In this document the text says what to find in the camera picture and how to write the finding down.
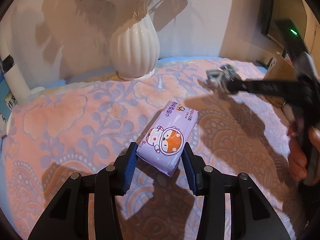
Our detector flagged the blue plaid hair bow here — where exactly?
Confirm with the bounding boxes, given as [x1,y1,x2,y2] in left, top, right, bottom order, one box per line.
[206,64,241,94]

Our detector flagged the purple tissue pack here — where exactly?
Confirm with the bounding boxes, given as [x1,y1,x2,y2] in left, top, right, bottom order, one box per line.
[136,101,199,177]

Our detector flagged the person's right hand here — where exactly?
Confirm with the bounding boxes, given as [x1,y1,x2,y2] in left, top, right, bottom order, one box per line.
[287,123,320,182]

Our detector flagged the wooden pen holder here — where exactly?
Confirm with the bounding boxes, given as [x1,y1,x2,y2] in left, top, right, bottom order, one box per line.
[263,54,295,108]

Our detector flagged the pink floral towel mat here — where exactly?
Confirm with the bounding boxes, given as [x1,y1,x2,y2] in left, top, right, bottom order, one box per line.
[1,59,304,239]

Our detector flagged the white ribbed vase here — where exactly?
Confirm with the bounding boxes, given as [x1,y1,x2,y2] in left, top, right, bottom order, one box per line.
[109,0,160,81]

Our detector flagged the white desk lamp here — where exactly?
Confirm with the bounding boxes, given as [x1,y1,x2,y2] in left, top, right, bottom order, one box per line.
[1,26,44,105]

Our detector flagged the wall mounted television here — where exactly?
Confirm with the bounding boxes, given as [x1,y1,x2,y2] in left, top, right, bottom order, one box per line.
[259,0,283,47]

